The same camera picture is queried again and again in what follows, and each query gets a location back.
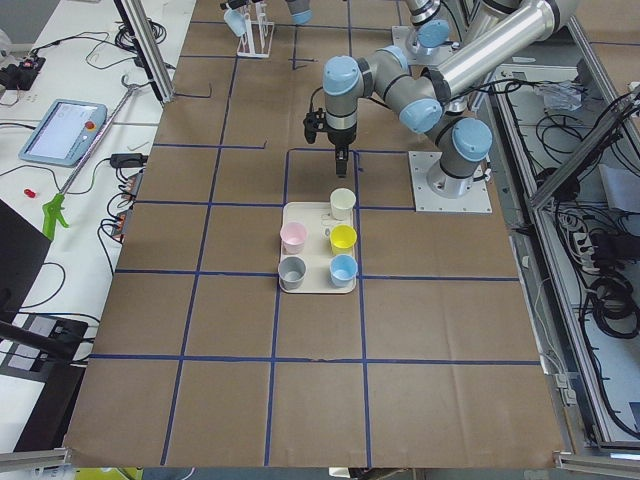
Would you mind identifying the teach pendant tablet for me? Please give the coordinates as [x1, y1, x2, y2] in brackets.
[18, 99, 107, 167]

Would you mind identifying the white wire cup rack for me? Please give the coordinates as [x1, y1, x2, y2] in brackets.
[220, 0, 275, 59]

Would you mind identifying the green handled reach grabber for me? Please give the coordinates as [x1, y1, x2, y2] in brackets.
[41, 74, 151, 242]

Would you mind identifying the aluminium frame post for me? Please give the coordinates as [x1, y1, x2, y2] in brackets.
[114, 0, 174, 105]

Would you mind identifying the grey cup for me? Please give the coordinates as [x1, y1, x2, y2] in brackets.
[278, 256, 307, 291]

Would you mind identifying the light blue cup rear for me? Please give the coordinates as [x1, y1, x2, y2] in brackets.
[330, 254, 358, 288]

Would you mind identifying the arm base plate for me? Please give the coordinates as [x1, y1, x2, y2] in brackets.
[408, 151, 492, 214]
[391, 26, 460, 66]

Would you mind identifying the cream plastic tray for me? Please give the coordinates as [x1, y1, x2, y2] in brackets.
[279, 202, 357, 294]

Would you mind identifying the black power adapter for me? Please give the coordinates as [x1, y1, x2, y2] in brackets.
[109, 153, 148, 169]

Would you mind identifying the cream white cup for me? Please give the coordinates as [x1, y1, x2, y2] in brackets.
[330, 188, 356, 221]

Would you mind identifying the light blue cup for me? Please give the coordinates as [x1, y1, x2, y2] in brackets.
[223, 9, 246, 37]
[330, 254, 358, 288]

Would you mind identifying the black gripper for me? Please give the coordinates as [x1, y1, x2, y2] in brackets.
[303, 108, 357, 178]

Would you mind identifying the yellow cup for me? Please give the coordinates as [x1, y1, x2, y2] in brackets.
[329, 225, 357, 255]

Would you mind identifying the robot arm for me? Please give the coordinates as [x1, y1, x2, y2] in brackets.
[286, 0, 313, 25]
[303, 0, 578, 199]

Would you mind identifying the pink cup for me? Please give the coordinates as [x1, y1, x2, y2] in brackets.
[280, 221, 308, 255]

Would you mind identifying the light blue cup front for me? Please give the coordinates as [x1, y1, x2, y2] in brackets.
[223, 9, 246, 37]

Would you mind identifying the allen key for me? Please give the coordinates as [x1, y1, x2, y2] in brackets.
[127, 141, 149, 151]

